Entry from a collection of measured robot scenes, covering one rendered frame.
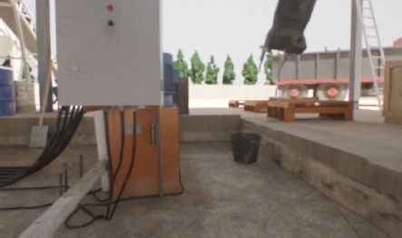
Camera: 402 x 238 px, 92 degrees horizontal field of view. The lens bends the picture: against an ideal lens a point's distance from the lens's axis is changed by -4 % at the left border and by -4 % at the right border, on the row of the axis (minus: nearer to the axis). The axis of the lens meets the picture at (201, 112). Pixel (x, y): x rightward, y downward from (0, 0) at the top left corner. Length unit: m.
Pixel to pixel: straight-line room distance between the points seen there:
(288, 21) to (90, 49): 0.72
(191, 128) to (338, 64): 6.87
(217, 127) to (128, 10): 2.57
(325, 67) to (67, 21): 8.60
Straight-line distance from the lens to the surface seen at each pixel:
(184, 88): 3.36
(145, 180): 1.50
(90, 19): 0.96
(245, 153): 2.15
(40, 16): 6.01
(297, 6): 0.47
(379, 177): 1.43
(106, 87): 0.89
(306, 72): 8.92
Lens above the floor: 0.68
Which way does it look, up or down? 4 degrees down
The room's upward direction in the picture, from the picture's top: straight up
